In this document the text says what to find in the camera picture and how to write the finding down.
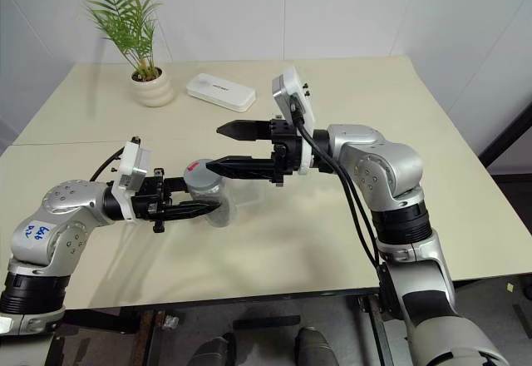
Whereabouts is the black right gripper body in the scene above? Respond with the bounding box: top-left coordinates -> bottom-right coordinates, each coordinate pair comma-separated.
268,118 -> 303,188

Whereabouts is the clear plastic jar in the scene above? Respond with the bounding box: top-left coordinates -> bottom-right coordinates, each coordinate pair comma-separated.
189,181 -> 234,229

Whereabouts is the white flat closed case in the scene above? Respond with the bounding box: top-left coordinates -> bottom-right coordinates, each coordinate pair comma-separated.
185,72 -> 256,113

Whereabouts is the grey jar lid red mark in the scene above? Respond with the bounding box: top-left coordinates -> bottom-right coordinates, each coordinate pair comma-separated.
182,158 -> 226,196

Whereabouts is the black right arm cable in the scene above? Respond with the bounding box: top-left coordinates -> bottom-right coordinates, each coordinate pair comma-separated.
289,98 -> 382,274

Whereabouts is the black table frame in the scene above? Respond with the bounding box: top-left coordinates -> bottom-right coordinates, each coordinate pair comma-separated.
53,276 -> 532,366

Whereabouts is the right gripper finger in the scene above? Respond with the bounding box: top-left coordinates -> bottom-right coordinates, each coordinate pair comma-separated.
206,156 -> 275,181
215,120 -> 272,142

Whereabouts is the green artificial palm plant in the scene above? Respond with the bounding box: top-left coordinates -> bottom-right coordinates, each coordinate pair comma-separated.
82,0 -> 163,81

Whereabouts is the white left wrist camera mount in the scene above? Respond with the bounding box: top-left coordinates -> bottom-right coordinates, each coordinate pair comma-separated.
111,140 -> 151,222

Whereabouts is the clear plastic box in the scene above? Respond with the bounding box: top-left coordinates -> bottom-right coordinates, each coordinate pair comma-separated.
226,182 -> 271,220

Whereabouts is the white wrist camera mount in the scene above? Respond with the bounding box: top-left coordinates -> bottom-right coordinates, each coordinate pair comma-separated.
272,64 -> 318,176
111,140 -> 151,222

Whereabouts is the white ribbed plant pot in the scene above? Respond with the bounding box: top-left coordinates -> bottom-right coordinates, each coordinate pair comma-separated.
131,66 -> 175,108

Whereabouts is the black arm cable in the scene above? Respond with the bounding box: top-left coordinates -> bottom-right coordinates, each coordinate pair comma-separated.
289,98 -> 382,274
89,151 -> 126,183

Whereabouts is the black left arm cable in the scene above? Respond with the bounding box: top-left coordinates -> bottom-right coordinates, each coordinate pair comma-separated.
89,151 -> 126,183

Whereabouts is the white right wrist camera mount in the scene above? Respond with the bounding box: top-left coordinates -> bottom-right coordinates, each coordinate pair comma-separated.
272,64 -> 318,176

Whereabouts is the dark rounded shape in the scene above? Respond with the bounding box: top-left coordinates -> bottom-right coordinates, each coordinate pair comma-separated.
293,326 -> 333,366
195,331 -> 238,366

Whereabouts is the black diagonal metal bar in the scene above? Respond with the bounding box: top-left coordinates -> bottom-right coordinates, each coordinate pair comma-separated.
477,101 -> 532,171

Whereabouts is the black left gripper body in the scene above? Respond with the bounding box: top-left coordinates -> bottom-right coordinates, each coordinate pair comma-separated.
132,168 -> 170,234

